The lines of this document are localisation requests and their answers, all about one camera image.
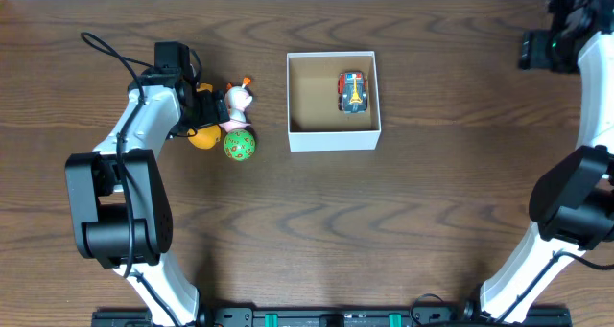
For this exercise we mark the red grey toy truck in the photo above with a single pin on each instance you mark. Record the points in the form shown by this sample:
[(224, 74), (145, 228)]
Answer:
[(352, 92)]

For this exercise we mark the green spotted ball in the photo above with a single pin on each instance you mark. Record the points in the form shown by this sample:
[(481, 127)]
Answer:
[(239, 145)]

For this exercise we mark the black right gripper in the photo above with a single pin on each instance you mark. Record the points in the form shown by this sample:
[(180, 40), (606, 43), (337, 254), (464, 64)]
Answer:
[(535, 50)]

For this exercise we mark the white cardboard box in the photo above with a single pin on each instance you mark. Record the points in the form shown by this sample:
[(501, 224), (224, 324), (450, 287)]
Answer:
[(315, 122)]

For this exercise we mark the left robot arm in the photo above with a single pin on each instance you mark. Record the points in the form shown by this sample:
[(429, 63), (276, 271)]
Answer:
[(120, 211)]

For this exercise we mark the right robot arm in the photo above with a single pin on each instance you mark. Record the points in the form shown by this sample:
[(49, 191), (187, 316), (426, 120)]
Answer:
[(570, 214)]

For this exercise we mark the white pink rubber chicken toy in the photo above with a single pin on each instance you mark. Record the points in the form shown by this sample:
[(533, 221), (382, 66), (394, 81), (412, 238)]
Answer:
[(237, 99)]

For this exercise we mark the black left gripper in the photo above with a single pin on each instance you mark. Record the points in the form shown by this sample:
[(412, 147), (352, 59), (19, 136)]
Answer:
[(211, 109)]

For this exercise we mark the black mounting rail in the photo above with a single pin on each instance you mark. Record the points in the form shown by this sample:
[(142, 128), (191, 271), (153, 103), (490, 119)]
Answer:
[(433, 315)]

